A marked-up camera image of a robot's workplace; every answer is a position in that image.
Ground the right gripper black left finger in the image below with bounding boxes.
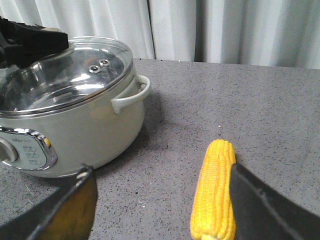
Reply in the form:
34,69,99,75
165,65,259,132
0,165,97,240

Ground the pale green electric cooking pot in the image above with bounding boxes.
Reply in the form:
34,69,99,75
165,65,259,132
0,71,151,178

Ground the white pleated curtain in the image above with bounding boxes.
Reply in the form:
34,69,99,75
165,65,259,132
0,0,320,69

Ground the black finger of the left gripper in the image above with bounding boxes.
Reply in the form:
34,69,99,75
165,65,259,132
0,17,69,68

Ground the glass pot lid steel rim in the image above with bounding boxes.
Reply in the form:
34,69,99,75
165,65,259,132
0,36,133,116

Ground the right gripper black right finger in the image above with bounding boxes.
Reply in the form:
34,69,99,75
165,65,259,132
229,163,320,240

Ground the yellow corn cob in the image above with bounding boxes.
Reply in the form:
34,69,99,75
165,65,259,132
189,139,236,240

